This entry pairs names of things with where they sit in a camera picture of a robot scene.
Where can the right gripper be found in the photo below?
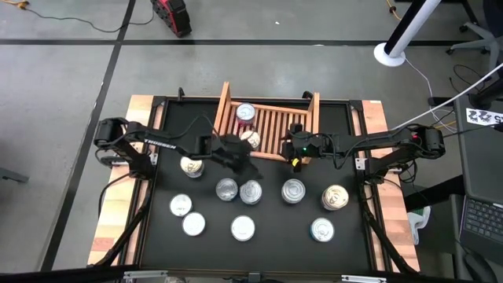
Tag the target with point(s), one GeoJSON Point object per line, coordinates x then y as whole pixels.
{"type": "Point", "coordinates": [304, 145]}

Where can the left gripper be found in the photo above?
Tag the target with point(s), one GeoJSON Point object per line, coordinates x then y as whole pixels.
{"type": "Point", "coordinates": [232, 151]}

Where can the green label tuna can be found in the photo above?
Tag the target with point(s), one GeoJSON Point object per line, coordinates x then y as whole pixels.
{"type": "Point", "coordinates": [250, 192]}
{"type": "Point", "coordinates": [243, 228]}

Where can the teal label tuna can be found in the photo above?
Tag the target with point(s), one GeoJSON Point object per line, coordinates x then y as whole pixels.
{"type": "Point", "coordinates": [226, 189]}
{"type": "Point", "coordinates": [322, 229]}
{"type": "Point", "coordinates": [181, 204]}

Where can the blue label salmon can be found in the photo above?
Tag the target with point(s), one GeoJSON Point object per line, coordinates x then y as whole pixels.
{"type": "Point", "coordinates": [335, 197]}
{"type": "Point", "coordinates": [252, 139]}
{"type": "Point", "coordinates": [191, 165]}
{"type": "Point", "coordinates": [293, 191]}

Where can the red label tuna can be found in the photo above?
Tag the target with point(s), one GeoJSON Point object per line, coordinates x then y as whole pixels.
{"type": "Point", "coordinates": [245, 114]}
{"type": "Point", "coordinates": [193, 223]}

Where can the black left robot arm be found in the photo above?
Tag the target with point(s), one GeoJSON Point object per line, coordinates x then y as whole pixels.
{"type": "Point", "coordinates": [157, 142]}

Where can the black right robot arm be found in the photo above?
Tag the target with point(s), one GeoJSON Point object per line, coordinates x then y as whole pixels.
{"type": "Point", "coordinates": [377, 138]}

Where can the wooden slatted shelf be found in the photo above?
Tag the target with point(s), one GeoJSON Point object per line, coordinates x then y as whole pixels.
{"type": "Point", "coordinates": [314, 114]}

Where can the black table mat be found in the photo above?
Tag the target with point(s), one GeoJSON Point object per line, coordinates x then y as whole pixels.
{"type": "Point", "coordinates": [275, 243]}

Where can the white tower fan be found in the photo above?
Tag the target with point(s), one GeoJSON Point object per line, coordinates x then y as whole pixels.
{"type": "Point", "coordinates": [389, 55]}

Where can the white plastic bag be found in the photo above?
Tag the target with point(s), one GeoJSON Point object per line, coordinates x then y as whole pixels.
{"type": "Point", "coordinates": [418, 222]}

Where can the red and black tool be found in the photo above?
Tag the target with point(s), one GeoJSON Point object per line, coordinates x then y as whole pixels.
{"type": "Point", "coordinates": [171, 15]}

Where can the dark grey side desk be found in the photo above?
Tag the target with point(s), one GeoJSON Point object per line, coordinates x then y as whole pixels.
{"type": "Point", "coordinates": [479, 165]}

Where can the white fiducial tag paper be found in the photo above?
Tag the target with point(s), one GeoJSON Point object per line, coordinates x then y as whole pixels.
{"type": "Point", "coordinates": [485, 116]}

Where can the dark laptop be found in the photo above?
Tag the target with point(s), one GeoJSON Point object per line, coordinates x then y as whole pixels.
{"type": "Point", "coordinates": [485, 220]}

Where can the grey office chair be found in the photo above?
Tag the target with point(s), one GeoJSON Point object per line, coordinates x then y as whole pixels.
{"type": "Point", "coordinates": [477, 39]}

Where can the grey furniture foot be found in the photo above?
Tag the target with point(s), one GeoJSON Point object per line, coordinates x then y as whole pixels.
{"type": "Point", "coordinates": [12, 175]}

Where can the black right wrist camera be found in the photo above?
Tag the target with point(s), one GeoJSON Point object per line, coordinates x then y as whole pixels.
{"type": "Point", "coordinates": [295, 128]}

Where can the silver frame bracket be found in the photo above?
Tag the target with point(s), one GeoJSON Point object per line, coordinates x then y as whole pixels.
{"type": "Point", "coordinates": [363, 279]}
{"type": "Point", "coordinates": [145, 274]}

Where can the black frame crossbar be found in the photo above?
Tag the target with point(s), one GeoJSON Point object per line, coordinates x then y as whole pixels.
{"type": "Point", "coordinates": [59, 277]}

